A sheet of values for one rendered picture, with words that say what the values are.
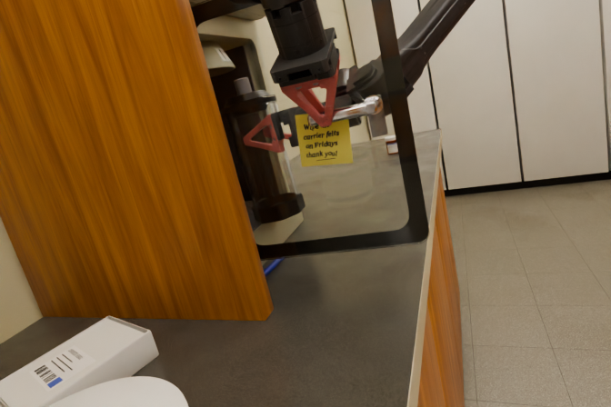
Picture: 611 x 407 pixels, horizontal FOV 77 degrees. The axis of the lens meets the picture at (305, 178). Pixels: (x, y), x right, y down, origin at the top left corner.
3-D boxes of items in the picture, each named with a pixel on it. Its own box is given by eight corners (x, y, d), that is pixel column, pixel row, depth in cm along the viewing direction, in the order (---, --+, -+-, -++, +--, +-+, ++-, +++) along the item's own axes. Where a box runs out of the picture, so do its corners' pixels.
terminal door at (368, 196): (243, 260, 64) (172, 13, 56) (431, 241, 55) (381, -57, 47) (241, 263, 63) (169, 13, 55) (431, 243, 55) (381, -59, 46)
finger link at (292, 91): (298, 140, 48) (272, 72, 43) (306, 112, 54) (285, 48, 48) (351, 130, 46) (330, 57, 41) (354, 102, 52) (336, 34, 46)
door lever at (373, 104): (317, 125, 54) (314, 107, 54) (385, 112, 51) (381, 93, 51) (308, 132, 49) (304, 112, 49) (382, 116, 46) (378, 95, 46)
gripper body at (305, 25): (274, 88, 42) (248, 22, 38) (290, 53, 50) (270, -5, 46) (331, 75, 40) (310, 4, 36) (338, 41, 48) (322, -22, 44)
